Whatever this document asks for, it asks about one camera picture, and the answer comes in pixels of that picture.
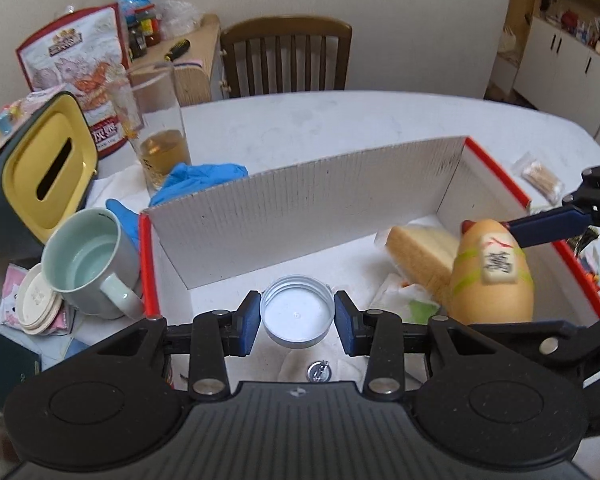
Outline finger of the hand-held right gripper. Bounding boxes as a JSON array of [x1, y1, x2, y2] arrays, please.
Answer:
[[472, 305, 600, 436], [507, 160, 600, 250]]

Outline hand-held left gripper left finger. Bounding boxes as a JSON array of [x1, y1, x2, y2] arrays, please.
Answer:
[[82, 290, 262, 401]]

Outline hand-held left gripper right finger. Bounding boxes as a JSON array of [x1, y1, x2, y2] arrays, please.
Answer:
[[332, 290, 506, 395]]

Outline bag of cotton swabs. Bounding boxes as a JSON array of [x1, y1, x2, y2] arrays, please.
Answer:
[[510, 152, 566, 206]]

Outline white jar lid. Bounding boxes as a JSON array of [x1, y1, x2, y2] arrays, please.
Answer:
[[259, 275, 335, 350]]

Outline white packet with dark label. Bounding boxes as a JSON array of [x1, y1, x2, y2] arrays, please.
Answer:
[[370, 272, 443, 326]]

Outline yellow capsule-shaped toy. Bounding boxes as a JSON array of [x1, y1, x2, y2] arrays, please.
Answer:
[[447, 217, 536, 325]]

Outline sponge cake slice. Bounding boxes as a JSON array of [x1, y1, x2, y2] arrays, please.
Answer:
[[384, 225, 461, 306]]

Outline red cardboard box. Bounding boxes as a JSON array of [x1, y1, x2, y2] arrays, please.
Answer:
[[139, 135, 600, 386]]

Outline blue rubber glove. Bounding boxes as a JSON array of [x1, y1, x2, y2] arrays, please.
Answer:
[[105, 162, 251, 256]]

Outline pale green mug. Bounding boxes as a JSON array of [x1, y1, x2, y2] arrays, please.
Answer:
[[41, 207, 146, 320]]

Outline white tote bag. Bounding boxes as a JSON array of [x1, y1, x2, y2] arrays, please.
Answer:
[[497, 25, 518, 53]]

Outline tall glass with tea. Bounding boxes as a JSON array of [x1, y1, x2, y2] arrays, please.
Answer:
[[124, 62, 187, 198]]

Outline white paper napkin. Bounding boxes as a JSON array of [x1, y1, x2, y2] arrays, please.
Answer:
[[75, 167, 156, 221]]

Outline row of shelf trinkets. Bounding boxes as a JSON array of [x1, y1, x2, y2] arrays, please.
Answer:
[[545, 5, 600, 68]]

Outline cream round cup lid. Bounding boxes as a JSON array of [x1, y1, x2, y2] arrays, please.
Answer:
[[17, 261, 65, 335]]

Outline dark green box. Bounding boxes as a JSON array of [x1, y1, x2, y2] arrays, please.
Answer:
[[0, 329, 42, 411]]

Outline light wooden side cabinet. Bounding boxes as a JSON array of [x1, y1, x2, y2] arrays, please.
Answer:
[[130, 14, 231, 107]]

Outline dark tissue box yellow lid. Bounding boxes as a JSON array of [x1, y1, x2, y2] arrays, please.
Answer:
[[0, 91, 100, 261]]

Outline black and yellow screwdriver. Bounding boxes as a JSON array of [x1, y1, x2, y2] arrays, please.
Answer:
[[162, 39, 192, 62]]

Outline brown wooden chair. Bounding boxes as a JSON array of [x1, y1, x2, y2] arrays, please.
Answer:
[[220, 16, 353, 100]]

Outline dark jar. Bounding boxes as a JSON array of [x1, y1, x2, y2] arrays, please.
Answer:
[[127, 20, 148, 60]]

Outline red-lidded sauce jar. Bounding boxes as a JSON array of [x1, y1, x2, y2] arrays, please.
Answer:
[[142, 10, 163, 48]]

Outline crumpled clear plastic bag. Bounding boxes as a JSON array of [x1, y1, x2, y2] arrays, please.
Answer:
[[157, 0, 203, 41]]

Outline colourful candy packet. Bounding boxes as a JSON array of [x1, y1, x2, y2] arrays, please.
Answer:
[[0, 85, 68, 163]]

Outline red and white snack bag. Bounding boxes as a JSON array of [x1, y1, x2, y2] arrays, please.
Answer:
[[15, 2, 146, 158]]

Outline small blue globe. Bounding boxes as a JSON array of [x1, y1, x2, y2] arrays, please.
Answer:
[[117, 0, 156, 18]]

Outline white wall cabinets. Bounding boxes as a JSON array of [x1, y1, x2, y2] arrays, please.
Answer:
[[485, 0, 600, 141]]

